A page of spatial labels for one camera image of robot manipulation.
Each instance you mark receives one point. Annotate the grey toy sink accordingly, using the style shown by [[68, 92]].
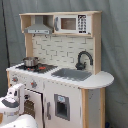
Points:
[[72, 74]]

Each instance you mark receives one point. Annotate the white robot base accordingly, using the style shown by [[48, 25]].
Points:
[[24, 121]]

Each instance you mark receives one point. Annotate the grey range hood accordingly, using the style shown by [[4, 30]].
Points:
[[38, 27]]

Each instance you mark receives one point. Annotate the wooden toy kitchen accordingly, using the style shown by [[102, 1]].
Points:
[[61, 50]]

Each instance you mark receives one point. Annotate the white oven door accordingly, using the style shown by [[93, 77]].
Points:
[[34, 106]]

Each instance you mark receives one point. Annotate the black toy faucet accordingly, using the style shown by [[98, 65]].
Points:
[[80, 65]]

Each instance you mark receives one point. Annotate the white toy microwave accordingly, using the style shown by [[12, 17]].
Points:
[[72, 24]]

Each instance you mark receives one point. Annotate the left red stove knob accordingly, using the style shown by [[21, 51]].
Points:
[[14, 79]]

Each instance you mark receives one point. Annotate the black toy stovetop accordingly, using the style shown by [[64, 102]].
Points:
[[39, 68]]

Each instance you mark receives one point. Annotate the white cupboard door with dispenser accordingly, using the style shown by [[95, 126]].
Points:
[[63, 106]]

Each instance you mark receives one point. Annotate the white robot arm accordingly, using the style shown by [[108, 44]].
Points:
[[14, 100]]

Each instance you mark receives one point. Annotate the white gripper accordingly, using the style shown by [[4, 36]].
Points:
[[17, 92]]

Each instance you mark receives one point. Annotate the right red stove knob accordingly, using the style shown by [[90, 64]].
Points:
[[33, 84]]

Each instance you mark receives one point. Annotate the small metal pot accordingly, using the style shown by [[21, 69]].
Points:
[[30, 61]]

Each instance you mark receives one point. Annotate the red stove knob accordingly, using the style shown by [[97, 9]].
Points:
[[14, 79], [33, 84]]

